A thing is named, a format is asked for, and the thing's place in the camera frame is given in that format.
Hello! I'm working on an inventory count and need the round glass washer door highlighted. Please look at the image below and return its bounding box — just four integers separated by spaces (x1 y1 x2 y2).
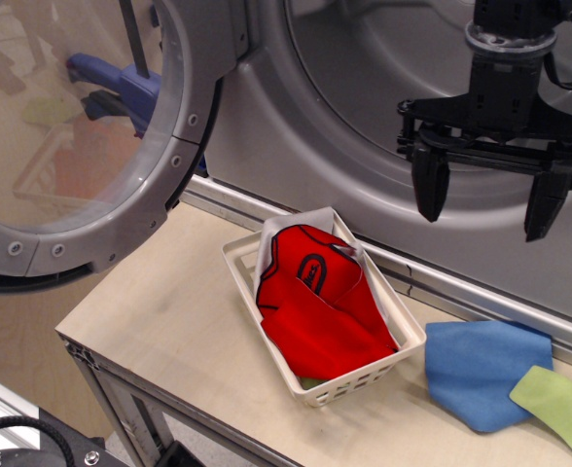
0 1 248 294

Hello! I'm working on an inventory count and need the grey washing machine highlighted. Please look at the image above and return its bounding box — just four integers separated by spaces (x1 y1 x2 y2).
206 1 572 318

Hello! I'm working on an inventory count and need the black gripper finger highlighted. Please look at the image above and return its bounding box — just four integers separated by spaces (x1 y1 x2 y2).
524 163 572 242
411 144 449 223

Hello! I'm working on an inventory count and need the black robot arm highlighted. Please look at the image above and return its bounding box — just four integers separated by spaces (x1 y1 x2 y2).
397 1 572 241

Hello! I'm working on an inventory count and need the green cloth in basket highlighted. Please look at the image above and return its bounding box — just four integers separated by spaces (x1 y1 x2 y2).
300 377 323 390

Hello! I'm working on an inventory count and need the blue bar clamp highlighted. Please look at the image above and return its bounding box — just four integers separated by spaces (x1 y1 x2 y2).
66 54 161 138

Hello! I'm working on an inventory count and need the black base with cable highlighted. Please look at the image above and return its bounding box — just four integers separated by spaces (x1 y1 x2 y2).
0 412 119 466

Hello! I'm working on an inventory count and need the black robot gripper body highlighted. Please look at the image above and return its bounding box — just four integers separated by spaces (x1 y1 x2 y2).
398 21 572 186

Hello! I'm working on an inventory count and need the blue cloth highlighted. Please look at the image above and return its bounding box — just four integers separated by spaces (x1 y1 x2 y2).
425 321 554 433

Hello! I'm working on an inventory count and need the plain red cloth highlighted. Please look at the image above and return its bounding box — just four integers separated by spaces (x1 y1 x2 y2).
261 280 397 380

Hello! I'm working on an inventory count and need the green cloth on table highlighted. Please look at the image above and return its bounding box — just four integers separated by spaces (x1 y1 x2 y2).
509 366 572 449

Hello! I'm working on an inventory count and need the white plastic laundry basket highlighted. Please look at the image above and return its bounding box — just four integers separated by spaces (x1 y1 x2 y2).
222 208 427 408

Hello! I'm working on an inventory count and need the red cloth with black trim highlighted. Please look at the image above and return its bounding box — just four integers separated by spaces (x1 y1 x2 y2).
256 225 362 317

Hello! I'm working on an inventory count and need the aluminium table frame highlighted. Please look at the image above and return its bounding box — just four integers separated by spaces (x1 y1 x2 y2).
58 331 298 466

